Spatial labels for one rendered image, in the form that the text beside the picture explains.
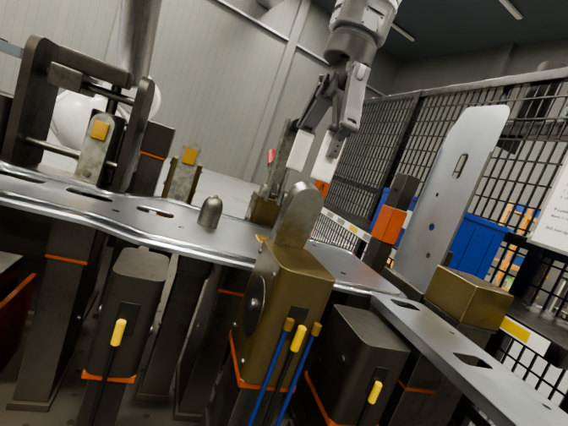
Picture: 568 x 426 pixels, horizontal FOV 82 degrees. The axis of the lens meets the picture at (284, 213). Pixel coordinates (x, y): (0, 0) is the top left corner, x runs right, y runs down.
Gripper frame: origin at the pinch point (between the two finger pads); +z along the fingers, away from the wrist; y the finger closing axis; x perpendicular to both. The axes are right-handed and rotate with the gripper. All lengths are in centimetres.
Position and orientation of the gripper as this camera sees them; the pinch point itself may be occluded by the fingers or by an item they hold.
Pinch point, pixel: (308, 166)
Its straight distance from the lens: 53.7
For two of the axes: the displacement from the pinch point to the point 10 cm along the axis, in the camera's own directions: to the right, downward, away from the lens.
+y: 2.7, 2.4, -9.3
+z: -3.4, 9.3, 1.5
